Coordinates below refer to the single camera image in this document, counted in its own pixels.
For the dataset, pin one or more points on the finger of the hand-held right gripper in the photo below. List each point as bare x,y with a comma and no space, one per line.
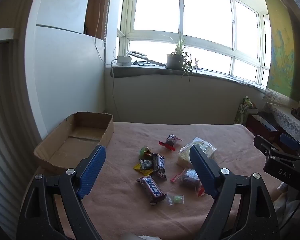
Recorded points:
288,141
263,142

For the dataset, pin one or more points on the person's right hand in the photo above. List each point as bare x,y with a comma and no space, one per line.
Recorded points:
282,187

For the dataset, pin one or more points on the white power adapter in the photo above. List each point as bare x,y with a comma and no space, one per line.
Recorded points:
123,60

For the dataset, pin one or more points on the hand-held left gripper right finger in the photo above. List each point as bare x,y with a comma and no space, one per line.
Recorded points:
202,170

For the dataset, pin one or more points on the red-ended dried fruit packet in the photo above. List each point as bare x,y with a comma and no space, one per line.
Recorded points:
170,141
187,178

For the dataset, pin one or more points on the short brown chocolate bar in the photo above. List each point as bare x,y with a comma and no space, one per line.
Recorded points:
159,165

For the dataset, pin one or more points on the pink blanket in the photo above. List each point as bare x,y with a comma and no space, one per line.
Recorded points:
130,140

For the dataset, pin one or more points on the white ribbed panel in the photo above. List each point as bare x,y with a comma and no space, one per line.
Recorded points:
5,105

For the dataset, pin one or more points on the grey window sill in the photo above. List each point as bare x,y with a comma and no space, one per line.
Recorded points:
145,71

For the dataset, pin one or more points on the green printed bag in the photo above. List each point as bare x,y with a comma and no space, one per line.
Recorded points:
242,110

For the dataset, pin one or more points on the white lace cloth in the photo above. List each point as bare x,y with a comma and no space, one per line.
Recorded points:
287,118

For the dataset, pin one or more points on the potted spider plant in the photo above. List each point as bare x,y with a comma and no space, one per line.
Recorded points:
175,61

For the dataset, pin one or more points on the clear cracker packet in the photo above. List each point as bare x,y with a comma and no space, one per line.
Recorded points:
187,155

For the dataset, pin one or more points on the light green square packet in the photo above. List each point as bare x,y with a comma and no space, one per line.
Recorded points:
142,152

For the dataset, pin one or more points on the small pale figurine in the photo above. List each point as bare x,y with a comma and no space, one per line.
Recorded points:
196,64

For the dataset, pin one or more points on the black and yellow packet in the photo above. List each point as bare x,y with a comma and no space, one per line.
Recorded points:
145,164

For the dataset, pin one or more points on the yellow jelly cup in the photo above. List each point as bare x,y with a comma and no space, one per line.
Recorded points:
148,149

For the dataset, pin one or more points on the brown cardboard box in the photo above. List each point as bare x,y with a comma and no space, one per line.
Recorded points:
65,150

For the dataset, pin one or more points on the dark red box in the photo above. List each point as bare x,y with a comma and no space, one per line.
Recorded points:
255,125

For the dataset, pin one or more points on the brown wooden panel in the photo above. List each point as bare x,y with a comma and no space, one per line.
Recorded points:
92,12

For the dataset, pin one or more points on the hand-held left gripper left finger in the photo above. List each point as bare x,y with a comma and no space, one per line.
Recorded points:
93,170

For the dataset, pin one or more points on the green candy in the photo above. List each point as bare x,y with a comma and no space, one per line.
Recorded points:
177,199

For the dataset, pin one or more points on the long brown chocolate bar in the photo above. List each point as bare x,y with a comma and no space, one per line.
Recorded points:
151,188

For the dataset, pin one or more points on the white cabinet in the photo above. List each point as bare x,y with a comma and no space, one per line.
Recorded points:
65,67

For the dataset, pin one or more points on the dark figurine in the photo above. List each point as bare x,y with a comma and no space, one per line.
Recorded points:
298,112

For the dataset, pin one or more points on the white framed window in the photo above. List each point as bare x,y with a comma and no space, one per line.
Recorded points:
152,35

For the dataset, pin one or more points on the wall map poster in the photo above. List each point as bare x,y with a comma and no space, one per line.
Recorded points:
282,62

